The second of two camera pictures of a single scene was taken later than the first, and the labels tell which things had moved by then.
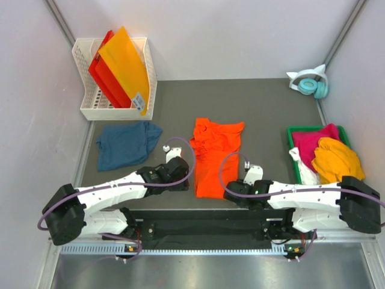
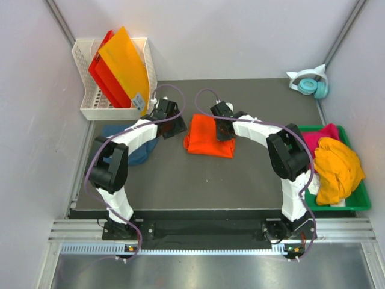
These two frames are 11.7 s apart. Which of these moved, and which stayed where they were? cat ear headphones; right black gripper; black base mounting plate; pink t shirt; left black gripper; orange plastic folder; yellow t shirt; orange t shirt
Moved: right black gripper; orange t shirt; left black gripper
Stayed: cat ear headphones; black base mounting plate; pink t shirt; orange plastic folder; yellow t shirt
